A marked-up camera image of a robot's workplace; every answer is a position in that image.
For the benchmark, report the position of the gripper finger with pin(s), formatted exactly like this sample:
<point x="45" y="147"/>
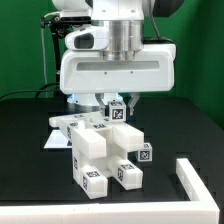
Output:
<point x="134" y="97"/>
<point x="99" y="98"/>

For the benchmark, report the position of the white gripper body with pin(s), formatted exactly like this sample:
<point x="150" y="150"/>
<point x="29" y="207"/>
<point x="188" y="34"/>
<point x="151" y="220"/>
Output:
<point x="152" y="70"/>

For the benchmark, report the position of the white tagged cube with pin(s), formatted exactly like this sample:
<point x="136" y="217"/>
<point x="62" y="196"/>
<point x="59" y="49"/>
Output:
<point x="145" y="154"/>
<point x="117" y="111"/>

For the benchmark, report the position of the white chair back frame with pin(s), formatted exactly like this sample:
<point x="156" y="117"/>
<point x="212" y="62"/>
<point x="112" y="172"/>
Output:
<point x="125" y="136"/>

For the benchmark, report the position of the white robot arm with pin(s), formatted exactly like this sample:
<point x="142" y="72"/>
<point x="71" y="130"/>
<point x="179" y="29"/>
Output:
<point x="124" y="19"/>

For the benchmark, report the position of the white U-shaped fence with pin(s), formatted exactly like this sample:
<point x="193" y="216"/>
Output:
<point x="200" y="209"/>

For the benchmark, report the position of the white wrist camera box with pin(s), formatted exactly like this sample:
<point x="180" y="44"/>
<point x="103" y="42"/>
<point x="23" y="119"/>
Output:
<point x="88" y="38"/>

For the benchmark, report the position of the grey mounted camera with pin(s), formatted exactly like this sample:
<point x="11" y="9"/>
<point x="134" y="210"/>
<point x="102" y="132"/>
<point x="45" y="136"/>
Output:
<point x="75" y="15"/>

